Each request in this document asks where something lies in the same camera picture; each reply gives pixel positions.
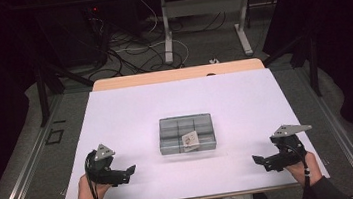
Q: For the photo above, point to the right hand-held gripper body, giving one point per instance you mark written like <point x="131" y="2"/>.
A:
<point x="286" y="154"/>

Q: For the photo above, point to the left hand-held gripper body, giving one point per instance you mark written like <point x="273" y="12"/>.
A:
<point x="105" y="171"/>

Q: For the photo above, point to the clear grey compartment box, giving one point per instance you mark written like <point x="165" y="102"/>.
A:
<point x="172" y="135"/>

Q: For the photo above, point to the small white card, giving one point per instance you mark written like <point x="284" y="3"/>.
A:
<point x="190" y="140"/>

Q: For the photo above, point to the person's right hand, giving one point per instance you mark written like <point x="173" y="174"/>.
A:
<point x="302" y="172"/>

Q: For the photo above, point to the person's left hand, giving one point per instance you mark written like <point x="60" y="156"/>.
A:
<point x="89" y="191"/>

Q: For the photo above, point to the black metal stand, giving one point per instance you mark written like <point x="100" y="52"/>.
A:
<point x="43" y="101"/>
<point x="313" y="70"/>

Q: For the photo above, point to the small white floor plug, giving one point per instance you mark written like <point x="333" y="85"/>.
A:
<point x="214" y="61"/>

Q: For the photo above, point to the light wooden table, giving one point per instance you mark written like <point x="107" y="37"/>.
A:
<point x="178" y="74"/>

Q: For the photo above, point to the black computer tower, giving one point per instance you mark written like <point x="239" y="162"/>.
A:
<point x="70" y="37"/>

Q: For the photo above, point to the aluminium floor rail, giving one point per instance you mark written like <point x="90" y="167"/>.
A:
<point x="22" y="177"/>
<point x="343" y="141"/>

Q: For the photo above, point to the white metal frame desk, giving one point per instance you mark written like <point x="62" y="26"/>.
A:
<point x="204" y="5"/>

